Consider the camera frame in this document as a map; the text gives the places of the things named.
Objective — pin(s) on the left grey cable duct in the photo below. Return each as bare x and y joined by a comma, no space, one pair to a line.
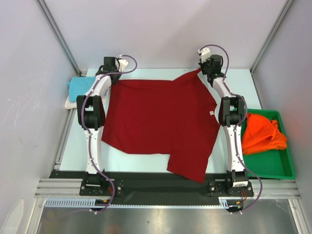
76,202

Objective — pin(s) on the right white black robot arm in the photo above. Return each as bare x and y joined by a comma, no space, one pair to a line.
232,114

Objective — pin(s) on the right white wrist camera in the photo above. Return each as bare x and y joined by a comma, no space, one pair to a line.
204,54

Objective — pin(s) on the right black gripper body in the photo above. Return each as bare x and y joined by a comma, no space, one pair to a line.
204,68

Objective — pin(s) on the left aluminium corner post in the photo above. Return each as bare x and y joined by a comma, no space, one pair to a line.
52,23

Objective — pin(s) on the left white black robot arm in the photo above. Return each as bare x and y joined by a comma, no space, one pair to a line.
91,114

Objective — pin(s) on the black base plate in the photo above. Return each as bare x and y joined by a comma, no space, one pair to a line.
152,189

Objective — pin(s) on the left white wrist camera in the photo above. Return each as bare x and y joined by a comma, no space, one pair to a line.
121,63

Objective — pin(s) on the right aluminium corner post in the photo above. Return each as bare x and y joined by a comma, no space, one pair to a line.
277,24

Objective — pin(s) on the green plastic tray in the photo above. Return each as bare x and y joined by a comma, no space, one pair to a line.
276,164

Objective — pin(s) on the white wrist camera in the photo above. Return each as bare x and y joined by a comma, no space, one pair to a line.
204,54
121,63

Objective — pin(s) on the folded white t shirt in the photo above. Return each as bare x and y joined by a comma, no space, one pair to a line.
70,105

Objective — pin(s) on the folded teal t shirt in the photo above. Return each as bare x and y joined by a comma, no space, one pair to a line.
78,86

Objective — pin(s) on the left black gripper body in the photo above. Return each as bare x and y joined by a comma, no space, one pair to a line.
117,77

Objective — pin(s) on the aluminium corner post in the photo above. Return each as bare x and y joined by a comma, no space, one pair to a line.
52,23
277,24

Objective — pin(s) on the dark red t shirt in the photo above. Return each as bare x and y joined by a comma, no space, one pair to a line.
174,117

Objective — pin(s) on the aluminium frame rail front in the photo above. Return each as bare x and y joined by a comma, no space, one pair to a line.
271,189

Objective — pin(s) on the orange t shirt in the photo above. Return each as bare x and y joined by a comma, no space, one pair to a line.
261,135

